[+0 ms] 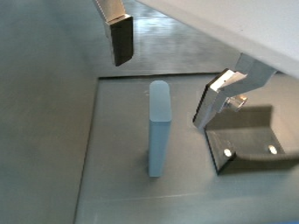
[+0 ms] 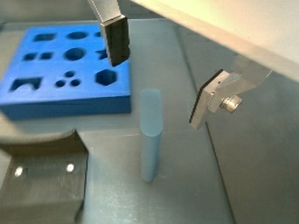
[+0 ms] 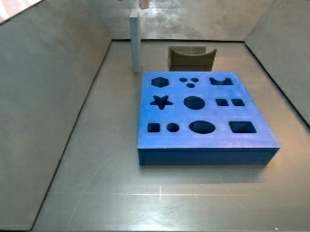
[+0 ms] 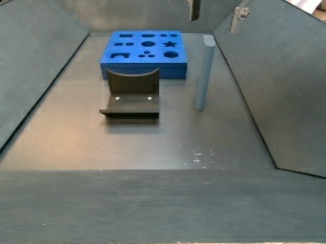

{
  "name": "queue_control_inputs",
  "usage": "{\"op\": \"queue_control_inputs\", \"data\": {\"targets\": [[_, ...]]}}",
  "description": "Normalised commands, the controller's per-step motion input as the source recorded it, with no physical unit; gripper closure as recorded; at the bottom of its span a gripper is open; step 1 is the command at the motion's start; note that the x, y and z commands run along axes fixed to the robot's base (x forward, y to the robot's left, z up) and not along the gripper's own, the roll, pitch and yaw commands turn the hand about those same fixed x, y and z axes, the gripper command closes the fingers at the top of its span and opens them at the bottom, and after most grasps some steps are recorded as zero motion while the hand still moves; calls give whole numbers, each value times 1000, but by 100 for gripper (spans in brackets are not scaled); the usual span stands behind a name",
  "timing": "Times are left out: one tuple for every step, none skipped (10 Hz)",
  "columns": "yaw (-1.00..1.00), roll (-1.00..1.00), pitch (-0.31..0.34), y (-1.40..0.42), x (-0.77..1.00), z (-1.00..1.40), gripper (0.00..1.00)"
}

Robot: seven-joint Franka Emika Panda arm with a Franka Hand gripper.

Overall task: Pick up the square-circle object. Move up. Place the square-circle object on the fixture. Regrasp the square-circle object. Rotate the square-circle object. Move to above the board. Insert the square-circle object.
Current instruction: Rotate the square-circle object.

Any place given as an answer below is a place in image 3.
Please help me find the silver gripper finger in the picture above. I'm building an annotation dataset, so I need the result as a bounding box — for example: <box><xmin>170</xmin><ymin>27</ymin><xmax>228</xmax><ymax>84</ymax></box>
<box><xmin>138</xmin><ymin>0</ymin><xmax>148</xmax><ymax>9</ymax></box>

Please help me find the light blue square-circle object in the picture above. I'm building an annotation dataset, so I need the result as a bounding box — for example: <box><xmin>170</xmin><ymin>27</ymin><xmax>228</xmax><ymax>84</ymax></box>
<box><xmin>129</xmin><ymin>11</ymin><xmax>140</xmax><ymax>73</ymax></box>

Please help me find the black curved fixture stand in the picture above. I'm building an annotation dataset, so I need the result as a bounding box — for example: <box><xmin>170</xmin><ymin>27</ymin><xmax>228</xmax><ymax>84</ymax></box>
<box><xmin>168</xmin><ymin>46</ymin><xmax>216</xmax><ymax>72</ymax></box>

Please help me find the blue foam shape-sorter block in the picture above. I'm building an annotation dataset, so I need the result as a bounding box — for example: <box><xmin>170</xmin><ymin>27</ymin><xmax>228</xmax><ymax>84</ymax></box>
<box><xmin>137</xmin><ymin>72</ymin><xmax>279</xmax><ymax>165</ymax></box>

